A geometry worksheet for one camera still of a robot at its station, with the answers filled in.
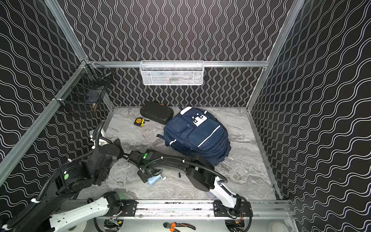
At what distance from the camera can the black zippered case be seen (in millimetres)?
1082

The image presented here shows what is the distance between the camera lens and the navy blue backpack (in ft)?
2.91

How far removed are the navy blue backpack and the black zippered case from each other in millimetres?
40
